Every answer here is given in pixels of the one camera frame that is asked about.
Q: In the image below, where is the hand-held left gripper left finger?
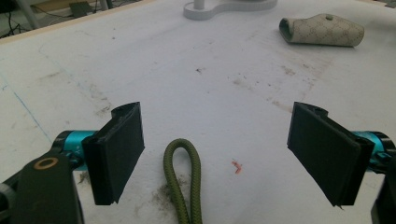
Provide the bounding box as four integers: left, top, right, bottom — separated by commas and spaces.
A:
51, 101, 146, 206

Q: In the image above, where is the grey metal stand leg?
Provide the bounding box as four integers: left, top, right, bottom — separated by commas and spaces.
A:
15, 0, 41, 31

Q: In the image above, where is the beige patterned pouch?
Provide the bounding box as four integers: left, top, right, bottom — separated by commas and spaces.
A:
278, 13, 365, 49

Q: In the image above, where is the dark flat box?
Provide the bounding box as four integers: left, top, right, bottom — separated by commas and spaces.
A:
68, 1, 94, 19

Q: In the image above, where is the olive green braided cord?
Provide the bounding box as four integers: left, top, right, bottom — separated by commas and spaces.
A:
163, 138, 204, 224

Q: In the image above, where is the black cable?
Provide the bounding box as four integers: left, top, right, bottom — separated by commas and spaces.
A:
0, 11, 35, 40

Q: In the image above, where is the white stand base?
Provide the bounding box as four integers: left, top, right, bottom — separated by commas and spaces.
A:
182, 0, 278, 21

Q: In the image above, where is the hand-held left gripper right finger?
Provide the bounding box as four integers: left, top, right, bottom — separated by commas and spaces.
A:
286, 101, 396, 209

